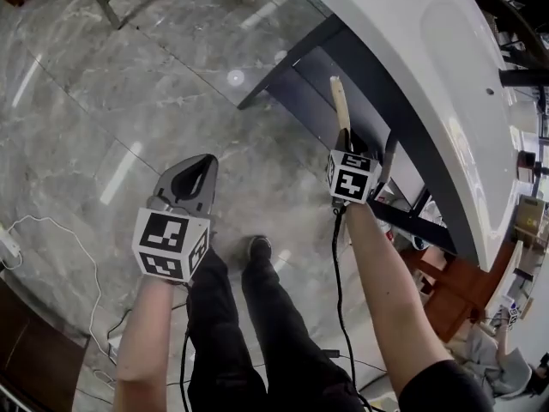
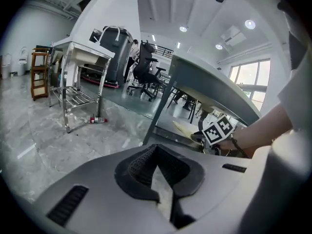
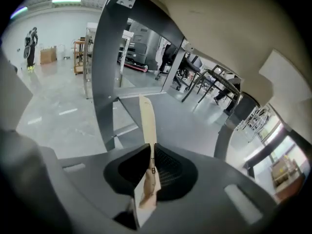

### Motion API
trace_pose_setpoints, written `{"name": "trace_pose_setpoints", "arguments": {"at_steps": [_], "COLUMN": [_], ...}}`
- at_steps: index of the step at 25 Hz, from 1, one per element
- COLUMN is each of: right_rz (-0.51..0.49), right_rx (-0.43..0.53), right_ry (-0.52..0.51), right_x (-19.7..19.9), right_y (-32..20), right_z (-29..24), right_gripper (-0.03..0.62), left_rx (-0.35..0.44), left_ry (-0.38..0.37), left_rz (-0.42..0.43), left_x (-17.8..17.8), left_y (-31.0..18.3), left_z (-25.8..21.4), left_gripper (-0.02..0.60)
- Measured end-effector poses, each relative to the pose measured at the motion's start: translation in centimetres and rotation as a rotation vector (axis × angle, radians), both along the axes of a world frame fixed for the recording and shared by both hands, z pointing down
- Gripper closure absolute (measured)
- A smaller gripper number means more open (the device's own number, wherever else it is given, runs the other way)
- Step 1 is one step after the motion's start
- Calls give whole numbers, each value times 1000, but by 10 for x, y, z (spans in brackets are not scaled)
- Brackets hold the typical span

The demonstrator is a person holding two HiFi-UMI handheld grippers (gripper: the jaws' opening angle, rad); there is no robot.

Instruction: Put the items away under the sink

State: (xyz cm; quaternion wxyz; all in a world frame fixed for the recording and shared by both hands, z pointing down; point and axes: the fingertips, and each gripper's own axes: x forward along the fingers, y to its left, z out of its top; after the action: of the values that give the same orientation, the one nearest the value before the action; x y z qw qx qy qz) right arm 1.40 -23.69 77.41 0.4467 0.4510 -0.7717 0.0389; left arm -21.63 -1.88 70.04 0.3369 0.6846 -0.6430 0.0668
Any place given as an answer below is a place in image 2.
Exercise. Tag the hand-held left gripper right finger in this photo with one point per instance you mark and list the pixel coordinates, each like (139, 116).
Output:
(219, 191)

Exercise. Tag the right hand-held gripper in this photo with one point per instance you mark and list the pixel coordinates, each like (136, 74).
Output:
(218, 130)

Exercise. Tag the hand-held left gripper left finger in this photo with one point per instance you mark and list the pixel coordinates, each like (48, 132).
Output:
(97, 179)

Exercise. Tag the pale yellow sheet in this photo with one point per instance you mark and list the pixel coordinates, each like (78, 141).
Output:
(185, 130)

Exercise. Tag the person's right forearm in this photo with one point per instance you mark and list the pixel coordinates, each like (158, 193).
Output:
(263, 130)

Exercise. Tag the dark metal frame stand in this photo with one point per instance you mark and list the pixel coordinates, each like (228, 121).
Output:
(66, 111)

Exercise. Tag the small white sink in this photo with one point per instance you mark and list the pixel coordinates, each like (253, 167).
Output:
(83, 50)

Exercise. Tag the red-label plastic bottle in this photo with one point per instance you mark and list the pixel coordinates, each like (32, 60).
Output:
(97, 120)

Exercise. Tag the glass door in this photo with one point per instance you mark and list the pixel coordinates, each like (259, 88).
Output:
(251, 82)

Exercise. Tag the black office chair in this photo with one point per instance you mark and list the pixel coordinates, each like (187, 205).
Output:
(146, 69)

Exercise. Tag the black mezzanine railing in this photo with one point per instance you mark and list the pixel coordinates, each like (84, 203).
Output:
(163, 51)

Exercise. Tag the round ceiling light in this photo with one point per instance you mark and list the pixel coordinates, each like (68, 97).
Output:
(219, 46)
(183, 28)
(250, 24)

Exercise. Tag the ceiling air conditioner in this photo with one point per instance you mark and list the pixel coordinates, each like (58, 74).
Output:
(232, 36)

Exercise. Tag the person's white garment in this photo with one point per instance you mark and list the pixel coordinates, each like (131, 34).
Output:
(299, 94)

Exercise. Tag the black cleaning machine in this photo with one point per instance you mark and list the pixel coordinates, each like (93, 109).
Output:
(114, 57)

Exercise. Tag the white gooseneck faucet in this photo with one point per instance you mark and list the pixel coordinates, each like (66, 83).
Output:
(118, 34)

